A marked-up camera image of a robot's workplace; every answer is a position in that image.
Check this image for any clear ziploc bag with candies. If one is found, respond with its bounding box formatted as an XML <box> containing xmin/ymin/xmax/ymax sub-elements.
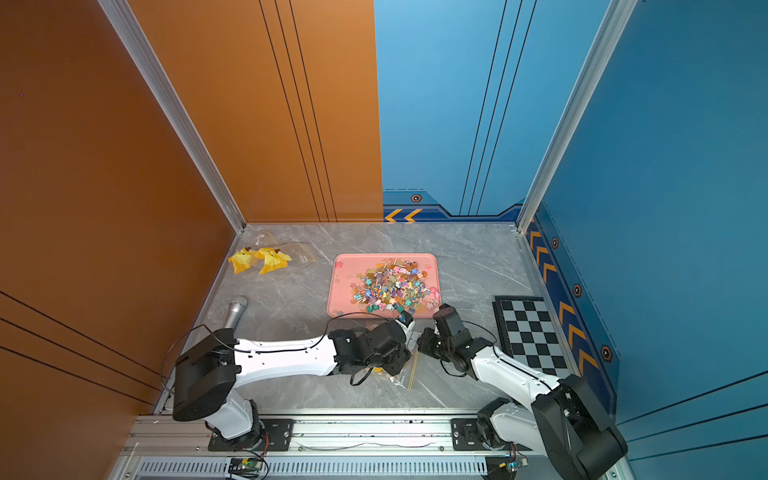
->
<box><xmin>228</xmin><ymin>238</ymin><xmax>265</xmax><ymax>275</ymax></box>

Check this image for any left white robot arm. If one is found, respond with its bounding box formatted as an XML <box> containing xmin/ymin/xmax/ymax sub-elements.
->
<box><xmin>172</xmin><ymin>313</ymin><xmax>413</xmax><ymax>451</ymax></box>

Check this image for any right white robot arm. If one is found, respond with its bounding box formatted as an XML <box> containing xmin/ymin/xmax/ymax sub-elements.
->
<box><xmin>417</xmin><ymin>304</ymin><xmax>629</xmax><ymax>479</ymax></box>

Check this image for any pink plastic tray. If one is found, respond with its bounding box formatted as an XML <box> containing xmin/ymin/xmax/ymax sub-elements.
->
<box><xmin>327</xmin><ymin>253</ymin><xmax>443</xmax><ymax>319</ymax></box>

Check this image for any black white checkerboard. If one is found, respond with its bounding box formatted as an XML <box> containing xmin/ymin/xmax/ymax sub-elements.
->
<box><xmin>491</xmin><ymin>295</ymin><xmax>577</xmax><ymax>378</ymax></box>

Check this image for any right green circuit board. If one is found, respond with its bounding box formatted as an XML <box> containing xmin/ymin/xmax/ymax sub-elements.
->
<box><xmin>482</xmin><ymin>457</ymin><xmax>529</xmax><ymax>480</ymax></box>

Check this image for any green circuit board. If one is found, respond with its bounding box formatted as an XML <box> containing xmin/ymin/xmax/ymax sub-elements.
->
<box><xmin>227</xmin><ymin>457</ymin><xmax>268</xmax><ymax>480</ymax></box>
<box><xmin>482</xmin><ymin>457</ymin><xmax>529</xmax><ymax>480</ymax></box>

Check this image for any silver microphone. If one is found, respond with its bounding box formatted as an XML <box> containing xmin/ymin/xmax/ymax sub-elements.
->
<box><xmin>223</xmin><ymin>296</ymin><xmax>248</xmax><ymax>330</ymax></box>

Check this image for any left green circuit board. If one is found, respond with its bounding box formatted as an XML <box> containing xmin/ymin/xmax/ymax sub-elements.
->
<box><xmin>227</xmin><ymin>457</ymin><xmax>268</xmax><ymax>480</ymax></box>

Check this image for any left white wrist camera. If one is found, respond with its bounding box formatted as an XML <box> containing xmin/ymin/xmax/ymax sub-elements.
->
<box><xmin>396</xmin><ymin>310</ymin><xmax>414</xmax><ymax>335</ymax></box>

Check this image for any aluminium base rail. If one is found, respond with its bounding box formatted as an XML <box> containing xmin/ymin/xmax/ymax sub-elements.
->
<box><xmin>109</xmin><ymin>409</ymin><xmax>558</xmax><ymax>479</ymax></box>

